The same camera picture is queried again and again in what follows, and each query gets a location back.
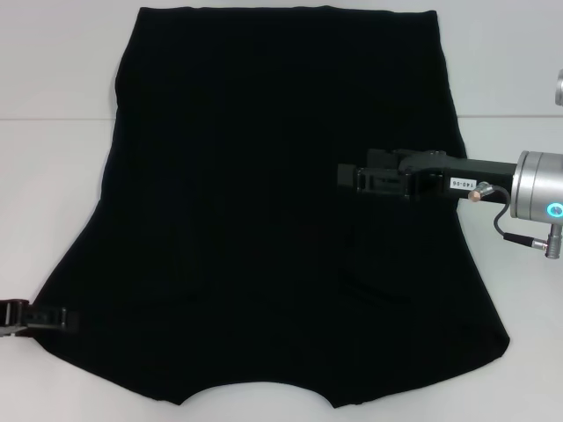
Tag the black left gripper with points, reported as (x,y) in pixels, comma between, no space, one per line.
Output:
(13,316)

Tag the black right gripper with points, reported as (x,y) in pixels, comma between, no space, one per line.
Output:
(466,176)

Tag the black shirt with FREE print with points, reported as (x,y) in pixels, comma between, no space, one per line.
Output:
(264,211)

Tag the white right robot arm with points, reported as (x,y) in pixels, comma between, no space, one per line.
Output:
(538,189)

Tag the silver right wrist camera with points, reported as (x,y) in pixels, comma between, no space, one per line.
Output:
(559,88)

